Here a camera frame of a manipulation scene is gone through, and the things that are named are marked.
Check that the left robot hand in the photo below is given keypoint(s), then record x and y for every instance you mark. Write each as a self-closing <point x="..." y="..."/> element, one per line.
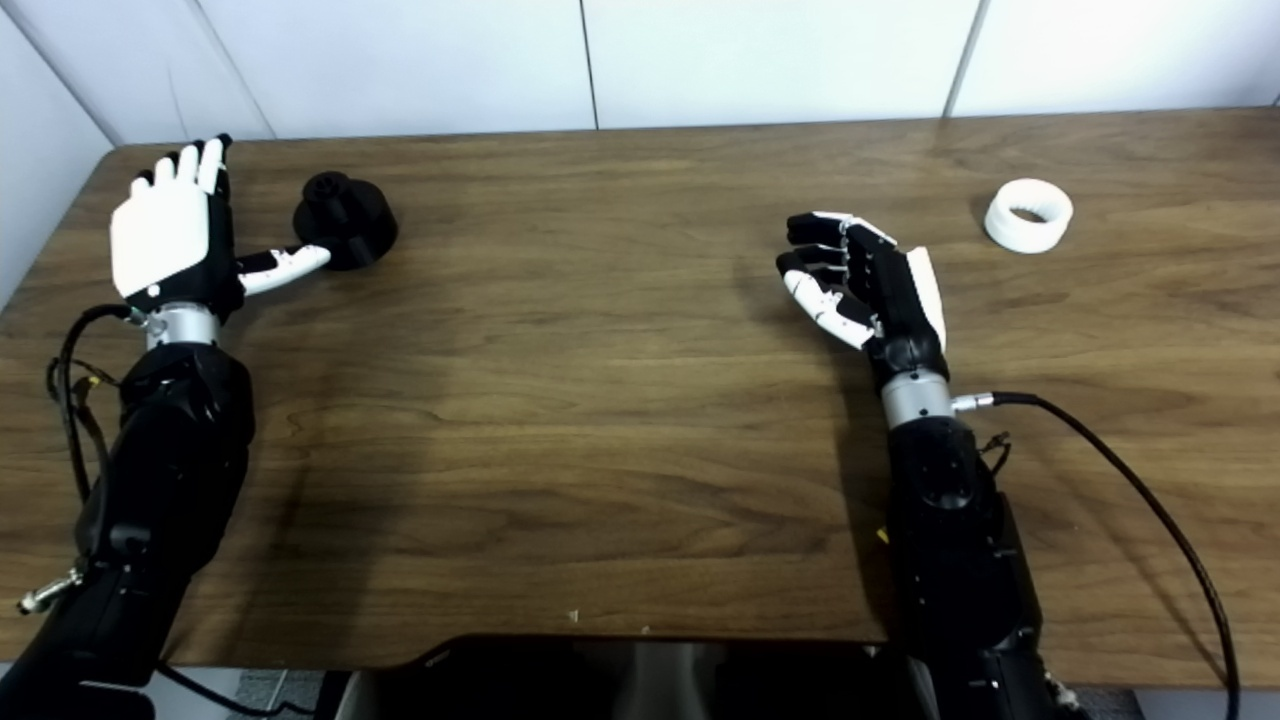
<point x="165" y="240"/>

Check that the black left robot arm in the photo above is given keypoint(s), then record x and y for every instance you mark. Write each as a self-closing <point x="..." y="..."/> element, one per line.
<point x="170" y="460"/>

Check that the black robot torso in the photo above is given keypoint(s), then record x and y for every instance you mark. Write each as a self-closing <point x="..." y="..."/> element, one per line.
<point x="600" y="685"/>

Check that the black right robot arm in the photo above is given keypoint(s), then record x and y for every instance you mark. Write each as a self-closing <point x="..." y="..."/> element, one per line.
<point x="950" y="560"/>

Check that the round black part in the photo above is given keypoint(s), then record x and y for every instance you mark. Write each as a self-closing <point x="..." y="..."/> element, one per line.
<point x="350" y="230"/>

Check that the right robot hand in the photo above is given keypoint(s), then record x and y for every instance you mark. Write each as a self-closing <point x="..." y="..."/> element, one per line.
<point x="895" y="295"/>

